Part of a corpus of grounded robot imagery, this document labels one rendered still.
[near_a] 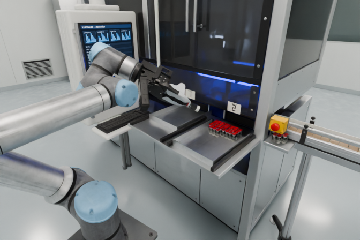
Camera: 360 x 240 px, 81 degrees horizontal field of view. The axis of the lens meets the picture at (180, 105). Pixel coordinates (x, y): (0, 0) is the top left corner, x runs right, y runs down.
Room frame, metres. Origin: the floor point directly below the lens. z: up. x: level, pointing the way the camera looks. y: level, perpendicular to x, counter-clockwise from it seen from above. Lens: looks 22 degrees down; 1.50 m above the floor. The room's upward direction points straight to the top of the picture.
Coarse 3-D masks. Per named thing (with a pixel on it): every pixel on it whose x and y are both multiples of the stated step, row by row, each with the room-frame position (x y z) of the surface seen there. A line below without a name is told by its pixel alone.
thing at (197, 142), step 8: (200, 128) 1.10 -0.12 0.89; (184, 136) 1.00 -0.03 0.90; (192, 136) 1.03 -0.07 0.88; (200, 136) 1.03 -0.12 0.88; (208, 136) 1.03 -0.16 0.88; (248, 136) 0.99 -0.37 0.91; (176, 144) 0.93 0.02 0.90; (184, 144) 0.95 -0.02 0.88; (192, 144) 0.95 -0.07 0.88; (200, 144) 0.95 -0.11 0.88; (208, 144) 0.95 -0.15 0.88; (216, 144) 0.95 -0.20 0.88; (224, 144) 0.95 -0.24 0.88; (232, 144) 0.95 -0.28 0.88; (192, 152) 0.85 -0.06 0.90; (200, 152) 0.88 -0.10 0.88; (208, 152) 0.88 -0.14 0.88; (216, 152) 0.88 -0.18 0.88; (224, 152) 0.83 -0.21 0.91; (200, 160) 0.81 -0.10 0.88; (208, 160) 0.78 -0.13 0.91; (216, 160) 0.78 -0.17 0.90
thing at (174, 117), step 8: (160, 112) 1.32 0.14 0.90; (168, 112) 1.35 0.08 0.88; (176, 112) 1.35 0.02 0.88; (184, 112) 1.35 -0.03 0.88; (192, 112) 1.35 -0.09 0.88; (200, 112) 1.35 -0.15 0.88; (208, 112) 1.30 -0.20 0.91; (160, 120) 1.18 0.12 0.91; (168, 120) 1.24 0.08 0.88; (176, 120) 1.24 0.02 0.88; (184, 120) 1.24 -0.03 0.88; (192, 120) 1.18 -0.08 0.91; (176, 128) 1.08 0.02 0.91
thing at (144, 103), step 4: (140, 76) 0.68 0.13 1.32; (140, 80) 0.67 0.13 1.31; (144, 80) 0.67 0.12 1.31; (140, 84) 0.66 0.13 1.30; (144, 84) 0.66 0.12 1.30; (140, 88) 0.65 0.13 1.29; (144, 88) 0.65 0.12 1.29; (140, 92) 0.64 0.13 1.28; (144, 92) 0.64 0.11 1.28; (140, 96) 0.63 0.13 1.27; (144, 96) 0.63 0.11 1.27; (140, 100) 0.62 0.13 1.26; (144, 100) 0.62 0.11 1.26; (148, 100) 0.62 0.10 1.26; (140, 104) 0.61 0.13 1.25; (144, 104) 0.61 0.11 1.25; (148, 104) 0.61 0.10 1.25; (140, 108) 0.62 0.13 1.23; (144, 108) 0.61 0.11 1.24
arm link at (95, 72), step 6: (90, 66) 0.67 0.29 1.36; (96, 66) 0.65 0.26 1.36; (90, 72) 0.64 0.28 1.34; (96, 72) 0.64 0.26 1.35; (102, 72) 0.65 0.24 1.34; (108, 72) 0.66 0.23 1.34; (84, 78) 0.63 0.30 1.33; (90, 78) 0.62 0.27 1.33; (96, 78) 0.61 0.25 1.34; (84, 84) 0.62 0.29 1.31; (90, 84) 0.61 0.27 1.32
